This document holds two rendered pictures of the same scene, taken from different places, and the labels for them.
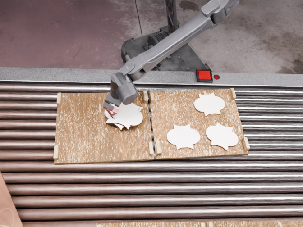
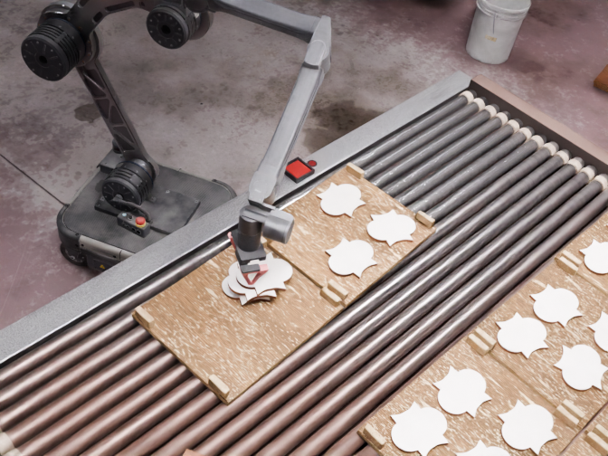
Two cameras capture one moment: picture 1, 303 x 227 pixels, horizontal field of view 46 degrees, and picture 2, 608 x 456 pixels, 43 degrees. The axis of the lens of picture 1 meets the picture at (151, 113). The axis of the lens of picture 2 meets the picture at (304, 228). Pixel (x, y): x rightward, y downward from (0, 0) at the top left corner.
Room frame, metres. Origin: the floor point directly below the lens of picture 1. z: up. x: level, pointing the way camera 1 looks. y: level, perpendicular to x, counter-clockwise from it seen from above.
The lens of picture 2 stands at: (-0.22, 0.87, 2.52)
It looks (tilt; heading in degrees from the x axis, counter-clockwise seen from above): 46 degrees down; 320
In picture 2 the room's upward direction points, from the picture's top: 9 degrees clockwise
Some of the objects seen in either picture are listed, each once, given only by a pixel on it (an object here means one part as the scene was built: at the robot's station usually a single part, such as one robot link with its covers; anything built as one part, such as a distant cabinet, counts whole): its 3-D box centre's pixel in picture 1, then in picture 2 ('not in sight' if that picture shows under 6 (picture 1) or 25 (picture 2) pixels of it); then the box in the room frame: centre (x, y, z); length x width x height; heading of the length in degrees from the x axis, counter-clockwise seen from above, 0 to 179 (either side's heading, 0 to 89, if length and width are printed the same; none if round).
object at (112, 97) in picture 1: (117, 91); (249, 238); (0.83, 0.15, 1.13); 0.10 x 0.07 x 0.07; 164
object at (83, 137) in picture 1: (103, 125); (239, 311); (0.78, 0.20, 0.93); 0.41 x 0.35 x 0.02; 103
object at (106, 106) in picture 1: (113, 106); (251, 268); (0.80, 0.16, 1.05); 0.07 x 0.07 x 0.09; 74
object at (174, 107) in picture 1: (196, 121); (346, 231); (0.88, -0.21, 0.93); 0.41 x 0.35 x 0.02; 104
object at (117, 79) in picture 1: (118, 82); (252, 221); (0.83, 0.14, 1.19); 0.07 x 0.06 x 0.07; 37
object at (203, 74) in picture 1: (204, 75); (297, 170); (1.16, -0.23, 0.92); 0.06 x 0.06 x 0.01; 10
